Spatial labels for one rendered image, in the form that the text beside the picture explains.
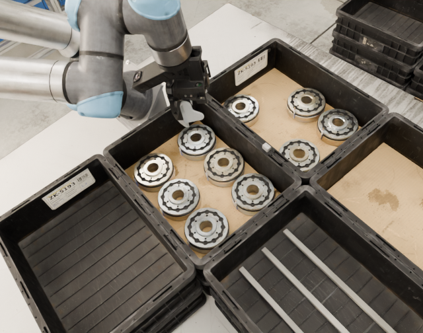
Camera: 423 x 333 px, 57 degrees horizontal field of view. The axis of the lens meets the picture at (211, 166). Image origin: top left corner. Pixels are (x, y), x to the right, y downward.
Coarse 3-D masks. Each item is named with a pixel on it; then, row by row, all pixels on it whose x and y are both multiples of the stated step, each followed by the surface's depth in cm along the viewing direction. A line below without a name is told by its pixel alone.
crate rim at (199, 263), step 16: (160, 112) 102; (144, 128) 100; (240, 128) 96; (112, 144) 98; (256, 144) 93; (112, 160) 95; (272, 160) 90; (128, 176) 92; (288, 192) 85; (272, 208) 83; (176, 240) 81; (224, 240) 80; (192, 256) 79; (208, 256) 79
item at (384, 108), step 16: (256, 48) 112; (288, 48) 111; (240, 64) 109; (320, 64) 106; (336, 80) 102; (208, 96) 103; (368, 96) 98; (224, 112) 100; (384, 112) 94; (368, 128) 92; (288, 160) 90; (304, 176) 87
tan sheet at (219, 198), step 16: (176, 144) 108; (224, 144) 107; (176, 160) 105; (176, 176) 102; (192, 176) 102; (144, 192) 101; (208, 192) 99; (224, 192) 98; (224, 208) 96; (176, 224) 95; (240, 224) 93
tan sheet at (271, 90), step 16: (256, 80) 119; (272, 80) 118; (288, 80) 118; (256, 96) 115; (272, 96) 115; (288, 96) 114; (272, 112) 111; (256, 128) 109; (272, 128) 108; (288, 128) 107; (304, 128) 107; (272, 144) 105; (320, 144) 103; (320, 160) 101
